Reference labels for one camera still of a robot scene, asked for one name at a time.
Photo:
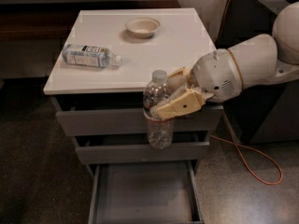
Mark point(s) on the lying labelled water bottle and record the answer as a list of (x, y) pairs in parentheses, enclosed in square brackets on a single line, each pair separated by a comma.
[(91, 56)]

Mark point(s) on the grey open bottom drawer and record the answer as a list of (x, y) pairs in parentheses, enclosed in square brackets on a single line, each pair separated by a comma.
[(145, 193)]

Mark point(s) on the grey top drawer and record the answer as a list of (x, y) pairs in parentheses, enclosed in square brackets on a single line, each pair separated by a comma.
[(86, 115)]

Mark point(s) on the grey middle drawer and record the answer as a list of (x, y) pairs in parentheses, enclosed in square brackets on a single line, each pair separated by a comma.
[(129, 148)]

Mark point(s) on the white top drawer cabinet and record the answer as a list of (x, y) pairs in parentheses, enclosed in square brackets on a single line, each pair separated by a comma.
[(180, 41)]

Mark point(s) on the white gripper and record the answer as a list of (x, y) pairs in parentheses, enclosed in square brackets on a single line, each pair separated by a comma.
[(215, 74)]

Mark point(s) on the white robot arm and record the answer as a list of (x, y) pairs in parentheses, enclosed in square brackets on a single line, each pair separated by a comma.
[(269, 59)]

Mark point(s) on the white paper bowl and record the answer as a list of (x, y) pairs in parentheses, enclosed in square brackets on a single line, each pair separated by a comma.
[(142, 27)]

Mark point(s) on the black cabinet with label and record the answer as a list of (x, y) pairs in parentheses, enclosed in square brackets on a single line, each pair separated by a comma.
[(260, 114)]

